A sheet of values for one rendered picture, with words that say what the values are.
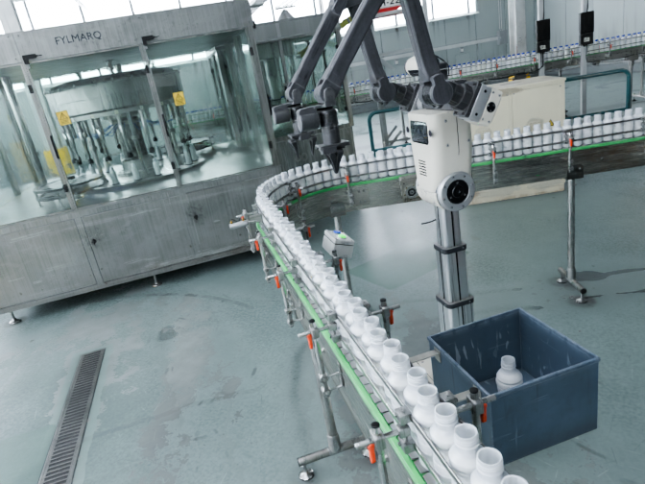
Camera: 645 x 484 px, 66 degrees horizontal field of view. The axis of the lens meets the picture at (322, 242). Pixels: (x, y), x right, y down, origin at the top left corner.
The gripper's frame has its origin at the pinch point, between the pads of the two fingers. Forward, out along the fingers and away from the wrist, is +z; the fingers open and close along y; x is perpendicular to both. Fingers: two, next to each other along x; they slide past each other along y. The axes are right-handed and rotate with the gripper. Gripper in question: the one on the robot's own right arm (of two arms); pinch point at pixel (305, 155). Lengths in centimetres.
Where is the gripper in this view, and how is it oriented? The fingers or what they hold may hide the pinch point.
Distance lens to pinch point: 210.1
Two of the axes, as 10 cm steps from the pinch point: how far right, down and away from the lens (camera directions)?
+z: 1.7, 9.2, 3.4
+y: -9.4, 2.5, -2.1
